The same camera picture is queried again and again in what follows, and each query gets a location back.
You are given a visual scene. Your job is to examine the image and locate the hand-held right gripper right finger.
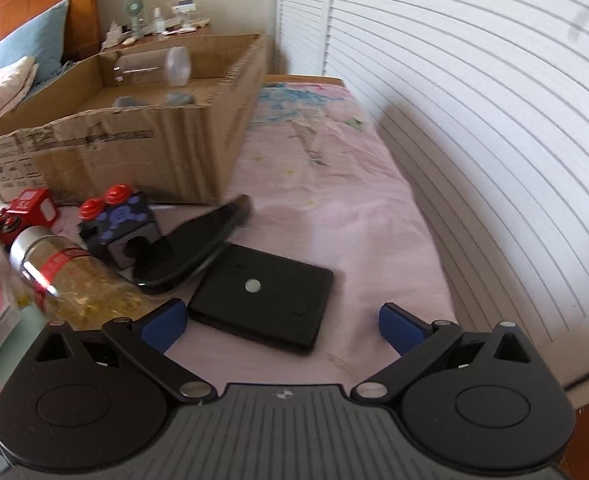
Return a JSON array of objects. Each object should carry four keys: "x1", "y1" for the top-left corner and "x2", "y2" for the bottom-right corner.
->
[{"x1": 351, "y1": 302, "x2": 546, "y2": 404}]

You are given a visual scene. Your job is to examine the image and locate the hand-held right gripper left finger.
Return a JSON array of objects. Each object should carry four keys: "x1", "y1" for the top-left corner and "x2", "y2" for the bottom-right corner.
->
[{"x1": 33, "y1": 298, "x2": 220, "y2": 406}]

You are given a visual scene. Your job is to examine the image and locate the black glossy oval case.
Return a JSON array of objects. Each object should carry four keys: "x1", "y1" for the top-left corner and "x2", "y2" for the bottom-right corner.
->
[{"x1": 131, "y1": 193, "x2": 254, "y2": 295}]

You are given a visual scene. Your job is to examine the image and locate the black square box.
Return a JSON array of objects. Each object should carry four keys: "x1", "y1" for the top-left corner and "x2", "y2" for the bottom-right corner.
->
[{"x1": 187, "y1": 243, "x2": 336, "y2": 358}]

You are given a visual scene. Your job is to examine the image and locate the black cube toy red buttons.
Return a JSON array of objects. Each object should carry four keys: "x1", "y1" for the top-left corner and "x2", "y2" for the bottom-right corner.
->
[{"x1": 77, "y1": 184, "x2": 164, "y2": 269}]

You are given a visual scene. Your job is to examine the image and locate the glass jar with silver lid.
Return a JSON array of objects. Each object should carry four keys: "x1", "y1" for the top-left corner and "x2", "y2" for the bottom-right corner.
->
[{"x1": 8, "y1": 225, "x2": 146, "y2": 322}]

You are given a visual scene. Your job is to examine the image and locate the brown cardboard box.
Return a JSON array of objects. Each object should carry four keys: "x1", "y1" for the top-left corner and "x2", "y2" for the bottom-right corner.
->
[{"x1": 0, "y1": 33, "x2": 269, "y2": 206}]

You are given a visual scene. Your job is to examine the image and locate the red toy car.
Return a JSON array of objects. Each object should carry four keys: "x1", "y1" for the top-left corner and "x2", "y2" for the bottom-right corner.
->
[{"x1": 0, "y1": 187, "x2": 61, "y2": 249}]

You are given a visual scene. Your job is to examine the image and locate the white louvered closet door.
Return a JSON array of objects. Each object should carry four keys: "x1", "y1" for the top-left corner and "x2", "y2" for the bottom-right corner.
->
[{"x1": 278, "y1": 0, "x2": 589, "y2": 392}]

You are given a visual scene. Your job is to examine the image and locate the clear jar with plastic lid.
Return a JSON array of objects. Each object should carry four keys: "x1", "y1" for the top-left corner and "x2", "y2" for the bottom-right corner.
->
[{"x1": 113, "y1": 46, "x2": 191, "y2": 87}]

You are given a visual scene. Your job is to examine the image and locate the cream folded quilt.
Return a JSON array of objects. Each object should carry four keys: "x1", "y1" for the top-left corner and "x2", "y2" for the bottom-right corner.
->
[{"x1": 0, "y1": 56, "x2": 40, "y2": 137}]

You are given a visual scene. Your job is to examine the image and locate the white charger clutter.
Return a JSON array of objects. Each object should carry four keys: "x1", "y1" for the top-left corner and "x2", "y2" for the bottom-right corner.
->
[{"x1": 101, "y1": 21, "x2": 136, "y2": 47}]

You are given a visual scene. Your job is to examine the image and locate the wooden nightstand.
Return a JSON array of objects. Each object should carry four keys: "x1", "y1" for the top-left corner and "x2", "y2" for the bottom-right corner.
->
[{"x1": 98, "y1": 19, "x2": 212, "y2": 52}]

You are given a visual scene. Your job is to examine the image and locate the large blue pillow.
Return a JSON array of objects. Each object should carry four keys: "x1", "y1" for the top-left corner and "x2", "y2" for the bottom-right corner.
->
[{"x1": 0, "y1": 0, "x2": 70, "y2": 90}]

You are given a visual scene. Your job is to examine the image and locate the white phone stand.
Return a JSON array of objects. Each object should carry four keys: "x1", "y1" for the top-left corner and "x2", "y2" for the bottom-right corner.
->
[{"x1": 171, "y1": 0, "x2": 198, "y2": 29}]

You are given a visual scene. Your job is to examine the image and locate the small green desk fan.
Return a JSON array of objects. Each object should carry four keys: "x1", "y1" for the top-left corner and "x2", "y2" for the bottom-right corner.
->
[{"x1": 122, "y1": 0, "x2": 144, "y2": 37}]

